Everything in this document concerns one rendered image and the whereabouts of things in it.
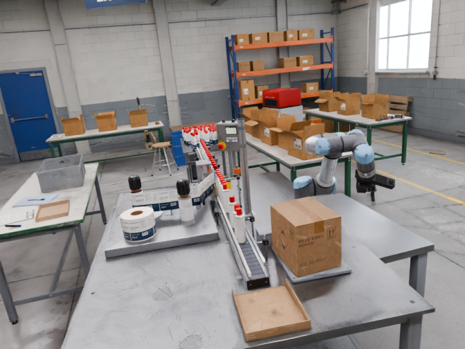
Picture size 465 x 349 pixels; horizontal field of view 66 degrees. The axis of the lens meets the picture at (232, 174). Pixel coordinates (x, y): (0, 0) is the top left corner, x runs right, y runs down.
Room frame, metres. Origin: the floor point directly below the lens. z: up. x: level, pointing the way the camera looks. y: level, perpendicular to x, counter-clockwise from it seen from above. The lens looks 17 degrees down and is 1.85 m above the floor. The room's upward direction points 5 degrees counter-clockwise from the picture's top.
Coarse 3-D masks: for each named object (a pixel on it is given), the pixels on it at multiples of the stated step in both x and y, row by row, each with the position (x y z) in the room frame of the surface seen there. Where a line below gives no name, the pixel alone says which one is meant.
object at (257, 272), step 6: (216, 198) 2.58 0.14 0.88; (228, 216) 2.21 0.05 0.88; (228, 228) 2.03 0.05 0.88; (246, 240) 1.85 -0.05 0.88; (240, 246) 1.79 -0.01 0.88; (246, 246) 1.79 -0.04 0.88; (246, 252) 1.72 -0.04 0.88; (252, 252) 1.71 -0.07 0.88; (240, 258) 1.66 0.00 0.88; (246, 258) 1.65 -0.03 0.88; (252, 258) 1.65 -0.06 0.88; (252, 264) 1.59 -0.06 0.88; (258, 264) 1.59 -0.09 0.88; (252, 270) 1.54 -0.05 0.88; (258, 270) 1.53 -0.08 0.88; (252, 276) 1.49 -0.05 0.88; (258, 276) 1.48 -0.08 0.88; (264, 276) 1.48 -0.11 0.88
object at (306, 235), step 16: (272, 208) 1.74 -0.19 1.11; (288, 208) 1.69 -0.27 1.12; (304, 208) 1.67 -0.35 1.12; (320, 208) 1.65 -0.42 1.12; (272, 224) 1.75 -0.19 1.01; (288, 224) 1.56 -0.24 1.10; (304, 224) 1.50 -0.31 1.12; (320, 224) 1.52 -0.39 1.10; (336, 224) 1.54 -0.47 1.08; (272, 240) 1.77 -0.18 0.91; (288, 240) 1.57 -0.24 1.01; (304, 240) 1.50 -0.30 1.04; (320, 240) 1.52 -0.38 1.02; (336, 240) 1.54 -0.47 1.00; (288, 256) 1.58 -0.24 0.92; (304, 256) 1.49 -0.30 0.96; (320, 256) 1.52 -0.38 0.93; (336, 256) 1.54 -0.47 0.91; (304, 272) 1.49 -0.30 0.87
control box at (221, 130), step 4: (216, 124) 2.40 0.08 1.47; (220, 124) 2.38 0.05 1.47; (224, 124) 2.37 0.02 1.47; (228, 124) 2.36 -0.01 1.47; (232, 124) 2.34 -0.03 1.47; (236, 124) 2.33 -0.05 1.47; (220, 128) 2.38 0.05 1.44; (224, 128) 2.36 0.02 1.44; (220, 132) 2.38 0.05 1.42; (224, 132) 2.37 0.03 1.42; (220, 136) 2.38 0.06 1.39; (224, 136) 2.37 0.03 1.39; (220, 140) 2.38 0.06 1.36; (224, 140) 2.37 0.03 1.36; (224, 144) 2.37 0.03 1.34; (228, 144) 2.36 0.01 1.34; (232, 144) 2.34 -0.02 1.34; (236, 144) 2.33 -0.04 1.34; (224, 148) 2.37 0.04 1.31; (228, 148) 2.36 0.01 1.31; (232, 148) 2.34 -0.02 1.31; (236, 148) 2.33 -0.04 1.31
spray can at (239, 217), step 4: (236, 208) 1.84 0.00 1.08; (240, 208) 1.83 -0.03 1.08; (236, 212) 1.84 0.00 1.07; (240, 212) 1.82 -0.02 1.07; (236, 216) 1.83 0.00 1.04; (240, 216) 1.82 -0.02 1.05; (236, 220) 1.82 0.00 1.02; (240, 220) 1.81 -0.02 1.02; (244, 220) 1.84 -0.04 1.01; (236, 224) 1.83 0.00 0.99; (240, 224) 1.81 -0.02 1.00; (244, 224) 1.83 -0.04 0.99; (236, 228) 1.83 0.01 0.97; (240, 228) 1.81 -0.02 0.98; (244, 228) 1.83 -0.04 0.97; (240, 232) 1.81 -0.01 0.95; (244, 232) 1.82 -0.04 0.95; (240, 236) 1.81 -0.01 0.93; (244, 236) 1.82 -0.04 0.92; (240, 240) 1.82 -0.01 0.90; (244, 240) 1.82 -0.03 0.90
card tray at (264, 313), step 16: (272, 288) 1.44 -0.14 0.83; (288, 288) 1.43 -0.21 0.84; (240, 304) 1.35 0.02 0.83; (256, 304) 1.34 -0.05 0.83; (272, 304) 1.33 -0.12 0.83; (288, 304) 1.32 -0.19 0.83; (240, 320) 1.24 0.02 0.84; (256, 320) 1.24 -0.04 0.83; (272, 320) 1.23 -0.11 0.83; (288, 320) 1.22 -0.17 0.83; (304, 320) 1.21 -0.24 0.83; (256, 336) 1.13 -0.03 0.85; (272, 336) 1.14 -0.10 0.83
